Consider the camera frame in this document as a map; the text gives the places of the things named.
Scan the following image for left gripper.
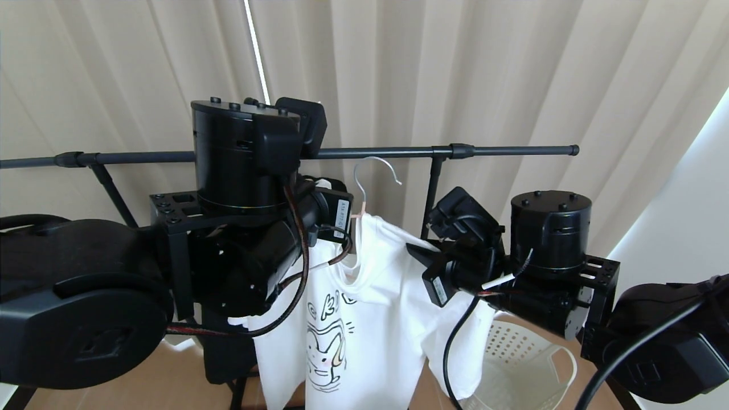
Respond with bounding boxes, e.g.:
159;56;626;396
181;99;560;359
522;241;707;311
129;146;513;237
297;177;354;245

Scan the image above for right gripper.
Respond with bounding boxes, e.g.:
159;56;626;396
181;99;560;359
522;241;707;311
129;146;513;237
421;246;509;308

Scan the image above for pink clothes hanger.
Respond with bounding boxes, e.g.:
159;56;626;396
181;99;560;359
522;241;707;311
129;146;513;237
350;156;403;220

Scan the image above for white garment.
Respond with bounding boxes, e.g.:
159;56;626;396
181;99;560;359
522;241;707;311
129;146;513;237
228;213;497;410

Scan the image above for black shorts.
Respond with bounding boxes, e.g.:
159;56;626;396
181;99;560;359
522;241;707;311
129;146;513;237
202;307;258;386

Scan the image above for white laundry basket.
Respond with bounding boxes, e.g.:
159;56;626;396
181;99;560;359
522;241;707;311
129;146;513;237
464;319;578;410

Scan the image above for black clothes rack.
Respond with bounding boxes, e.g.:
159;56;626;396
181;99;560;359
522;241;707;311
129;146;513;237
0;143;580;410

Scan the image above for beige curtain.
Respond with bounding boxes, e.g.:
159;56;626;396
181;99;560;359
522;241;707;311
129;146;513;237
0;0;729;342

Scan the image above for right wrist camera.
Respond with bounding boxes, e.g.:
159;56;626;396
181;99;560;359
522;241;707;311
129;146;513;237
425;186;505;252

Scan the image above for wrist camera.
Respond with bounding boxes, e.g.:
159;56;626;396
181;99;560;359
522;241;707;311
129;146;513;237
276;97;329;160
425;186;505;252

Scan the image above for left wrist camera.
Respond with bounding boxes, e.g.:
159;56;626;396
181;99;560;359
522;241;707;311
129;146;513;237
276;97;329;160

